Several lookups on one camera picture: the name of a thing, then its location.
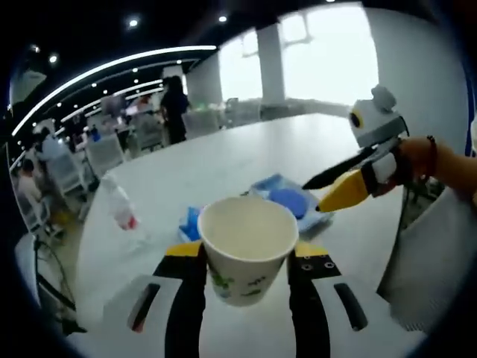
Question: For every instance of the white paper cup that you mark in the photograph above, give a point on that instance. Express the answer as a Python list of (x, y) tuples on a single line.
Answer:
[(242, 283)]

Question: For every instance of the curved ceiling light strip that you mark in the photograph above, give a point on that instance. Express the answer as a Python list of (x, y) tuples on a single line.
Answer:
[(112, 65)]

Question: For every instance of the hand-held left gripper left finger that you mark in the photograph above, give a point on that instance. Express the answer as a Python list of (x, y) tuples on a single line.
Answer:
[(190, 291)]

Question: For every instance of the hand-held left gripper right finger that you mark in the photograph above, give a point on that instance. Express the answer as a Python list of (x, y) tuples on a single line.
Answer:
[(309, 298)]

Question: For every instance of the clear bottle with red label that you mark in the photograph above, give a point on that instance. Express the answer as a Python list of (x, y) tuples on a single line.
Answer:
[(126, 222)]

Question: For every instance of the blue pouch with oval pad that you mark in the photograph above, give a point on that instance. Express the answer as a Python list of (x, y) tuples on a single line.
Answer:
[(287, 197)]

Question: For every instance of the group of round ceiling lights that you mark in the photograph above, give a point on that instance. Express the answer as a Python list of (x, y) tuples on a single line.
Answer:
[(133, 23)]

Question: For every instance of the white table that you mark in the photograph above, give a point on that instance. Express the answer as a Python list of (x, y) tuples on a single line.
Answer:
[(208, 164)]

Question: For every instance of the blue tissue packet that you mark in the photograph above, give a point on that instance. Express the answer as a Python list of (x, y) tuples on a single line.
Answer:
[(190, 227)]

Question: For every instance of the white side desk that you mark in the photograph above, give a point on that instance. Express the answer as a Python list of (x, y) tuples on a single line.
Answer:
[(26, 261)]

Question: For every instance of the person's right hand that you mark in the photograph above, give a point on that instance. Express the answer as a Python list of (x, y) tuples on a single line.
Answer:
[(415, 156)]

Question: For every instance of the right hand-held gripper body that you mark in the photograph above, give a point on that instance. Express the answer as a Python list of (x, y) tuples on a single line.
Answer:
[(376, 119)]

